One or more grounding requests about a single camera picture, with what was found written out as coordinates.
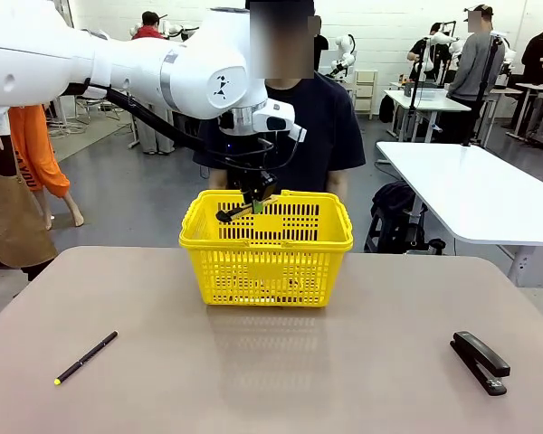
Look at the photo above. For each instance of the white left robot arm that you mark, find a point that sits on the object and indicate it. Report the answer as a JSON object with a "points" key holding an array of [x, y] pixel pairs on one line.
{"points": [[117, 68]]}

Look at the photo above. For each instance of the person's left forearm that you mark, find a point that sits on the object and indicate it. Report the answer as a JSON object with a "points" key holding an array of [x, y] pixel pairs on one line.
{"points": [[337, 183]]}

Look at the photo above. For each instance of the black backpack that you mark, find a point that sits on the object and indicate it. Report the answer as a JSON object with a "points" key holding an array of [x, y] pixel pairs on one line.
{"points": [[391, 212]]}

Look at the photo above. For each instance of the person in black shirt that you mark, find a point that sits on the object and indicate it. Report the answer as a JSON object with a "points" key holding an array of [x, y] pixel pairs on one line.
{"points": [[434, 50]]}

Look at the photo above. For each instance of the black stand pole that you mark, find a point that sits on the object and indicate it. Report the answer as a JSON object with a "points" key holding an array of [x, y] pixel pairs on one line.
{"points": [[477, 113], [416, 104]]}

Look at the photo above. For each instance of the person in dark t-shirt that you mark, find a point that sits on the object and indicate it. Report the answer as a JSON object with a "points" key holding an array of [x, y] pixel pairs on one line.
{"points": [[298, 135]]}

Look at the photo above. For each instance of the person in gray sweater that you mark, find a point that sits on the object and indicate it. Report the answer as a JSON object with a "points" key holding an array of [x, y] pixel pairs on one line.
{"points": [[473, 63]]}

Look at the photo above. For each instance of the white shelf cart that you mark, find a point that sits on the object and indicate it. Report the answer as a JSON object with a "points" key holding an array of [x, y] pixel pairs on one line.
{"points": [[365, 90]]}

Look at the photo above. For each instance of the black pen with yellow ends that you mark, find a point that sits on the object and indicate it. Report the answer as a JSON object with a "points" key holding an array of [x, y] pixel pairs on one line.
{"points": [[88, 357]]}

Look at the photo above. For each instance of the person in red hoodie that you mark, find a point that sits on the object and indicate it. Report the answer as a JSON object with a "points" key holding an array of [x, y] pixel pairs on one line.
{"points": [[156, 131]]}

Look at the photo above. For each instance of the person's right forearm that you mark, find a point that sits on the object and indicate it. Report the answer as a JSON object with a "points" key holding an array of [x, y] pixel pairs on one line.
{"points": [[219, 181]]}

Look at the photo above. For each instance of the yellow plastic basket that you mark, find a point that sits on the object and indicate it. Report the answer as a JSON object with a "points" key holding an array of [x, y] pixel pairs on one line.
{"points": [[262, 271]]}

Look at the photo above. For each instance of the white background desk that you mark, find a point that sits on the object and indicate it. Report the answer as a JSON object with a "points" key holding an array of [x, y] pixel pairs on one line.
{"points": [[430, 101]]}

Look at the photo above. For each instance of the black office chair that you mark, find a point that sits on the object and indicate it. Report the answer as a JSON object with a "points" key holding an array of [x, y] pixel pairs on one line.
{"points": [[95, 108]]}

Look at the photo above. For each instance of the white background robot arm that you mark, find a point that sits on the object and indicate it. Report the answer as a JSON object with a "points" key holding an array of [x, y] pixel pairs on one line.
{"points": [[346, 50]]}

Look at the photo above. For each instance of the mannequin with brown apron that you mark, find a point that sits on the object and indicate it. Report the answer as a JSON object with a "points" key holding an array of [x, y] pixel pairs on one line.
{"points": [[9, 217]]}

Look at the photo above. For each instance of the black stapler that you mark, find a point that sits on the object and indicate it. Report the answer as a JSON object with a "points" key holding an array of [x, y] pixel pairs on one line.
{"points": [[479, 357]]}

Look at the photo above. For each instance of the large white table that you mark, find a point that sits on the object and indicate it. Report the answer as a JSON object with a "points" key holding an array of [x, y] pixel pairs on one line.
{"points": [[470, 190]]}

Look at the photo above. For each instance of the mannequin with orange pants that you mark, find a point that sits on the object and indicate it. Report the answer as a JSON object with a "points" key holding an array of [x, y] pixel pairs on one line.
{"points": [[36, 153]]}

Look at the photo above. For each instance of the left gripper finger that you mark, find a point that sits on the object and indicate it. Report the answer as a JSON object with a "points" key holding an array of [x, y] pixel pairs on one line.
{"points": [[271, 199], [254, 203]]}

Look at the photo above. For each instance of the yellow utility knife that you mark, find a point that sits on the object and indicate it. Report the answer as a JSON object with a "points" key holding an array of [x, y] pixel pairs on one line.
{"points": [[233, 214]]}

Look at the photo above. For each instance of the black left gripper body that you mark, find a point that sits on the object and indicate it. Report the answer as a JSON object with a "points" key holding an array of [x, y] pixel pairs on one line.
{"points": [[253, 178]]}

